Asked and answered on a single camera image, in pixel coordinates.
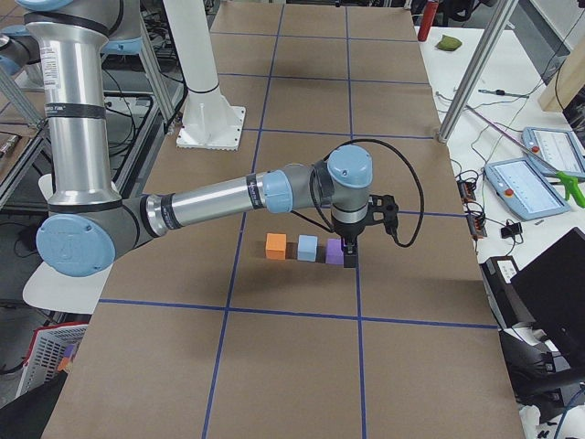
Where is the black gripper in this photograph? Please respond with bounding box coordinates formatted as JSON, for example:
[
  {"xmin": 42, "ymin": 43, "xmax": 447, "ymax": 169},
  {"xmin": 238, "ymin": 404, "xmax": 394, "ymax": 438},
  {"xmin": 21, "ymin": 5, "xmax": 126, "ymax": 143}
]
[{"xmin": 332, "ymin": 216, "xmax": 372, "ymax": 268}]

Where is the light blue foam block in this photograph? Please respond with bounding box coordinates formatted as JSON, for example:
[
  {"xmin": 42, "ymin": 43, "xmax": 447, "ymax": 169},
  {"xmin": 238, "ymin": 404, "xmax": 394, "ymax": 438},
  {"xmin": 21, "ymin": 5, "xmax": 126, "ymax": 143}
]
[{"xmin": 297, "ymin": 235, "xmax": 318, "ymax": 262}]

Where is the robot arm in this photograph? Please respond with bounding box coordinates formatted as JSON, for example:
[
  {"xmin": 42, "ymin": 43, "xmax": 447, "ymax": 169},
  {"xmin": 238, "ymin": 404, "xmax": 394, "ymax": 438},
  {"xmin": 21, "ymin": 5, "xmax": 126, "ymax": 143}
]
[{"xmin": 23, "ymin": 1, "xmax": 373, "ymax": 277}]

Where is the purple foam block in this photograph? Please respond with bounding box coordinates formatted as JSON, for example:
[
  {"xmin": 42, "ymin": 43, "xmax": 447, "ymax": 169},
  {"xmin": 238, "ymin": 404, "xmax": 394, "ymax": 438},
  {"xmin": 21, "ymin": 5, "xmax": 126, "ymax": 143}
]
[{"xmin": 325, "ymin": 239, "xmax": 344, "ymax": 265}]

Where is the orange foam block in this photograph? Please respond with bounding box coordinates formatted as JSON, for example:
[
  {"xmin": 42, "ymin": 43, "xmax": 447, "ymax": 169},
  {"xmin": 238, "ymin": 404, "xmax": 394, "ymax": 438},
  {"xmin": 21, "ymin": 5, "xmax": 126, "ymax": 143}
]
[{"xmin": 265, "ymin": 232, "xmax": 287, "ymax": 260}]

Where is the near teach pendant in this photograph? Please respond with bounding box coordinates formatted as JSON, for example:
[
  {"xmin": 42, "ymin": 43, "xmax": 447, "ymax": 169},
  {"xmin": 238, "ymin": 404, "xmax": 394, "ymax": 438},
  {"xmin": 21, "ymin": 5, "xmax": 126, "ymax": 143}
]
[{"xmin": 484, "ymin": 158, "xmax": 570, "ymax": 220}]

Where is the teach pendant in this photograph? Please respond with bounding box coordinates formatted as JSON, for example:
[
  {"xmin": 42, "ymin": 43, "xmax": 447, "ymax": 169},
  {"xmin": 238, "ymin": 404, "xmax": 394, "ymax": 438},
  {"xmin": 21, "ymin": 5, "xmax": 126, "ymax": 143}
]
[
  {"xmin": 484, "ymin": 158, "xmax": 570, "ymax": 220},
  {"xmin": 522, "ymin": 127, "xmax": 584, "ymax": 178}
]

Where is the black laptop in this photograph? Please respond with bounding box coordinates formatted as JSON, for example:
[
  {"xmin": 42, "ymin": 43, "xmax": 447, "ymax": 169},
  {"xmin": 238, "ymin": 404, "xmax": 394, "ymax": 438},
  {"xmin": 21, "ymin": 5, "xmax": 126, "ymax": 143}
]
[{"xmin": 511, "ymin": 227, "xmax": 584, "ymax": 367}]

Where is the far teach pendant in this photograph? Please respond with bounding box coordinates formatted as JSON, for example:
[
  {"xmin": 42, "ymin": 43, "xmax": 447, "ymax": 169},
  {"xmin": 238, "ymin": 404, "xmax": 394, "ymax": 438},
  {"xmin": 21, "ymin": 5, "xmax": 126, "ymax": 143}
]
[{"xmin": 522, "ymin": 127, "xmax": 584, "ymax": 178}]

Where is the green plastic tool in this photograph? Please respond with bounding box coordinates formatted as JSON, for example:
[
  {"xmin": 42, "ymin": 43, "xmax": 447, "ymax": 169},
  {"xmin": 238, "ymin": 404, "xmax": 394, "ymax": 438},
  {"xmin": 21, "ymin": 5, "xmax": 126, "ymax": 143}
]
[{"xmin": 555, "ymin": 171, "xmax": 585, "ymax": 209}]

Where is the green bean bag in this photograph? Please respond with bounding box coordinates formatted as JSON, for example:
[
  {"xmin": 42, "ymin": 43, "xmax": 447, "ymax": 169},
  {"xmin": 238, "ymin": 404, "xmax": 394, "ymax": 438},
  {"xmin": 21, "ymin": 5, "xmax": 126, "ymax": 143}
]
[{"xmin": 435, "ymin": 35, "xmax": 463, "ymax": 52}]

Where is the red bottle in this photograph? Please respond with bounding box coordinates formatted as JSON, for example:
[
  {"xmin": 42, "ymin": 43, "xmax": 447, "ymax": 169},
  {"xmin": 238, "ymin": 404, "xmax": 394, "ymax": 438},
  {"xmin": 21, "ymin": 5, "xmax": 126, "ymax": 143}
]
[{"xmin": 417, "ymin": 0, "xmax": 439, "ymax": 42}]

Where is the white perforated basket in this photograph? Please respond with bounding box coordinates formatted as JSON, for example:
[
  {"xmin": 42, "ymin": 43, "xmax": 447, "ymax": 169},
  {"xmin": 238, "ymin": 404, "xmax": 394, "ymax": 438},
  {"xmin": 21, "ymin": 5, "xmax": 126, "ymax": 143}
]
[{"xmin": 16, "ymin": 322, "xmax": 89, "ymax": 398}]

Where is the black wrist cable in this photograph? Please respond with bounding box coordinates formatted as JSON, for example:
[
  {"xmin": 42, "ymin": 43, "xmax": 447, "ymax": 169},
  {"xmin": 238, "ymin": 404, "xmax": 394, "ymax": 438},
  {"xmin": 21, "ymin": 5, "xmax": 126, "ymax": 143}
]
[{"xmin": 308, "ymin": 139, "xmax": 424, "ymax": 250}]

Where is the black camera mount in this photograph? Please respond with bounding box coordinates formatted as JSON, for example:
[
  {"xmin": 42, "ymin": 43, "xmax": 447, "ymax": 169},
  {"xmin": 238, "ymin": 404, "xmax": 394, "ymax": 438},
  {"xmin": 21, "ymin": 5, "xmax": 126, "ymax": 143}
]
[{"xmin": 366, "ymin": 195, "xmax": 399, "ymax": 235}]

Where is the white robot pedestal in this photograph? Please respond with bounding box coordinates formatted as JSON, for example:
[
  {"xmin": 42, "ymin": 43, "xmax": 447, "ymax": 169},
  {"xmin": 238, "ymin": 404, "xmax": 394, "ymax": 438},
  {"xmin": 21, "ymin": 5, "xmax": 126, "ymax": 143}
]
[{"xmin": 164, "ymin": 0, "xmax": 246, "ymax": 151}]

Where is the aluminium frame post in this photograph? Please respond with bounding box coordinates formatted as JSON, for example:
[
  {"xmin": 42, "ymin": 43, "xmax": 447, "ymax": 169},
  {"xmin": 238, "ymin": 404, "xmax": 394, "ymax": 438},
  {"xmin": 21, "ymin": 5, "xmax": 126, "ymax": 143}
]
[{"xmin": 437, "ymin": 0, "xmax": 518, "ymax": 144}]

